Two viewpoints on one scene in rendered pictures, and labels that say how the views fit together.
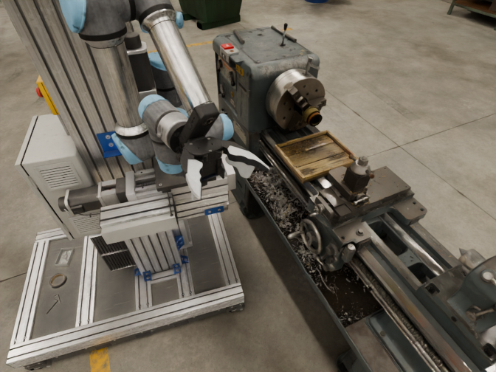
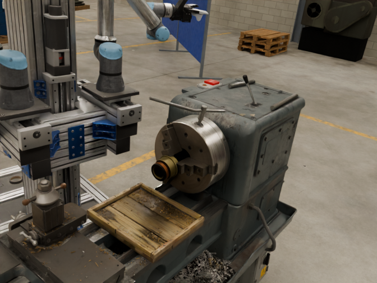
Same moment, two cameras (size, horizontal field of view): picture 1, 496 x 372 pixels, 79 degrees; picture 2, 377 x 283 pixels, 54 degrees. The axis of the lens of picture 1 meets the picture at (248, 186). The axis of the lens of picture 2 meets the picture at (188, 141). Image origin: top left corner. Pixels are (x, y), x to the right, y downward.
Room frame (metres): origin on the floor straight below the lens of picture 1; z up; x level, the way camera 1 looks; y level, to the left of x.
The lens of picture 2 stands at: (0.81, -1.48, 1.81)
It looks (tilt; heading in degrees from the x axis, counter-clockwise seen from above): 26 degrees down; 60
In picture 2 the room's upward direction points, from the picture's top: 6 degrees clockwise
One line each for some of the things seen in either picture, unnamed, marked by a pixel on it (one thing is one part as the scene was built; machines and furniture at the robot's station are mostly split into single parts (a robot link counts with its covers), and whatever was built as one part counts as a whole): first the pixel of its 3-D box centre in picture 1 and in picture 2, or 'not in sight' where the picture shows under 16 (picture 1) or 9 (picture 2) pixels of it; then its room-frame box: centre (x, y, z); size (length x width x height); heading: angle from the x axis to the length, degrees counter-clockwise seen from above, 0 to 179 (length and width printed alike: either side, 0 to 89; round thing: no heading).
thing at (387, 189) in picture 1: (361, 193); (59, 251); (0.94, -0.52, 0.95); 0.43 x 0.17 x 0.05; 115
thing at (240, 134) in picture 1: (258, 151); (217, 229); (1.87, -0.09, 0.43); 0.60 x 0.48 x 0.86; 25
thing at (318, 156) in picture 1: (315, 154); (146, 217); (1.29, -0.37, 0.89); 0.36 x 0.30 x 0.04; 115
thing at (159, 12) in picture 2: not in sight; (153, 10); (1.65, 0.51, 1.56); 0.11 x 0.08 x 0.09; 175
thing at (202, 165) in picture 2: (317, 103); (196, 167); (1.49, -0.38, 1.09); 0.12 x 0.11 x 0.05; 115
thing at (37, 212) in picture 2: (357, 176); (49, 211); (0.92, -0.46, 1.07); 0.07 x 0.07 x 0.10; 25
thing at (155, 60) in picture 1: (161, 69); (110, 57); (1.37, 0.41, 1.33); 0.13 x 0.12 x 0.14; 85
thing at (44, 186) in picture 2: (363, 159); (44, 185); (0.91, -0.46, 1.17); 0.04 x 0.04 x 0.03
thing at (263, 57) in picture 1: (261, 75); (234, 132); (1.87, -0.09, 1.06); 0.59 x 0.48 x 0.39; 25
